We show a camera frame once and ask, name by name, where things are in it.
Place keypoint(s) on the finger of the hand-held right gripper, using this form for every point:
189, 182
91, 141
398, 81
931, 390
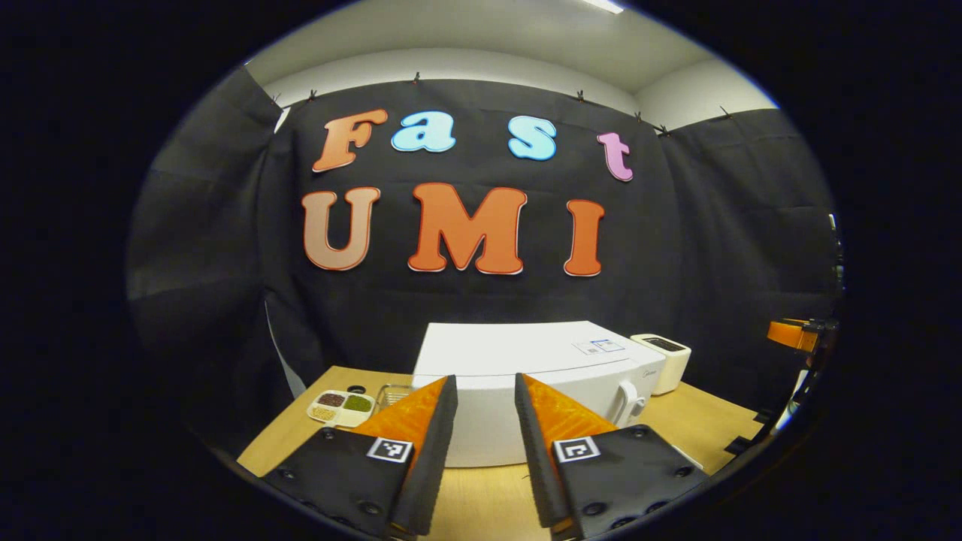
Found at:
789, 332

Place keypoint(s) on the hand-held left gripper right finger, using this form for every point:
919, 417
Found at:
535, 458

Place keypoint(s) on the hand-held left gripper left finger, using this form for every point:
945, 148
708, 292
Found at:
432, 458

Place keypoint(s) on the white microwave oven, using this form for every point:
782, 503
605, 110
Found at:
518, 353

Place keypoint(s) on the long ceiling light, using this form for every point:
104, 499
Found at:
603, 4

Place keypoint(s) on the white divided dish of grains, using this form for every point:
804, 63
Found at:
342, 409

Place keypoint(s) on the white toaster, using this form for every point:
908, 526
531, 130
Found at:
669, 364

